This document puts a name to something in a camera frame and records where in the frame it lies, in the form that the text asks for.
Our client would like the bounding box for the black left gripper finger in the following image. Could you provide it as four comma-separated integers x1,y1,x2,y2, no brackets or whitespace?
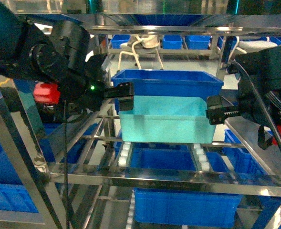
104,82,135,111

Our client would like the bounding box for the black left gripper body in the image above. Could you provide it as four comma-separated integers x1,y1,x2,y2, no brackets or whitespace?
59,53,111,111

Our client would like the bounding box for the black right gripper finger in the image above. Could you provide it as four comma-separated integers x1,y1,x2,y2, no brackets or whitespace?
206,95,240,125

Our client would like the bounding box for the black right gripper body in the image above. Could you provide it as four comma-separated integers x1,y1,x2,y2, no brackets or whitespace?
235,73,278,125

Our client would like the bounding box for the teal plastic bin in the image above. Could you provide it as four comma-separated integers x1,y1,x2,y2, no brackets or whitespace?
119,96,216,144

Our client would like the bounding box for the blue crate middle shelf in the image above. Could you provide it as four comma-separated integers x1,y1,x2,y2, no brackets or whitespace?
130,148,196,171

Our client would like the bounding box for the blue crate shelf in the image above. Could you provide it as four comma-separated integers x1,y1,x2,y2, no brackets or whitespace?
130,148,196,171
134,188,243,228

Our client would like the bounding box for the blue crate lower shelf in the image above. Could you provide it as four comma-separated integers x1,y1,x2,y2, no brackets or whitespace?
134,188,243,228

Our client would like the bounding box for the blue crate behind teal bin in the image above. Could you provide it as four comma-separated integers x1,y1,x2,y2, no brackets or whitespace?
111,69,224,100

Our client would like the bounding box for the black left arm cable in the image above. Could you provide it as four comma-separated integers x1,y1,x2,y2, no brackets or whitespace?
62,100,72,229

